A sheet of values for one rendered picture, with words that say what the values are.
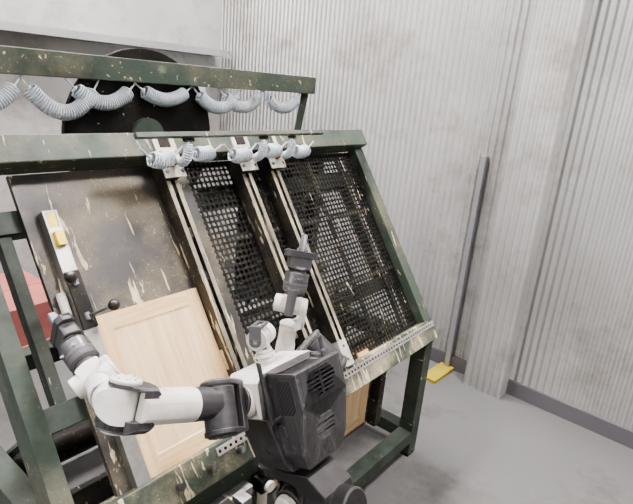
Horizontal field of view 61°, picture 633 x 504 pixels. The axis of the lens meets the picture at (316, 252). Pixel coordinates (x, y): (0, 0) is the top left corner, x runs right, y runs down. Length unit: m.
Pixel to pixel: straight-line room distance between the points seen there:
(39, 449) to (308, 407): 0.79
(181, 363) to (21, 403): 0.56
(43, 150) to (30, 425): 0.87
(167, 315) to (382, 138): 3.03
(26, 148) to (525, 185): 3.06
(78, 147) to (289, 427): 1.20
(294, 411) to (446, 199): 3.10
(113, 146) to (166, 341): 0.74
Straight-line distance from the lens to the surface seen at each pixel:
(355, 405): 3.22
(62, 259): 1.95
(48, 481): 1.81
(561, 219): 4.05
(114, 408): 1.37
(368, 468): 3.18
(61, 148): 2.05
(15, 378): 1.81
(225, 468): 2.09
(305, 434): 1.54
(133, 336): 2.00
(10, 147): 1.99
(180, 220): 2.17
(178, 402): 1.41
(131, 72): 2.66
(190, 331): 2.11
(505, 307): 4.16
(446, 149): 4.36
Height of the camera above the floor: 2.17
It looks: 17 degrees down
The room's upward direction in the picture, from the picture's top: 5 degrees clockwise
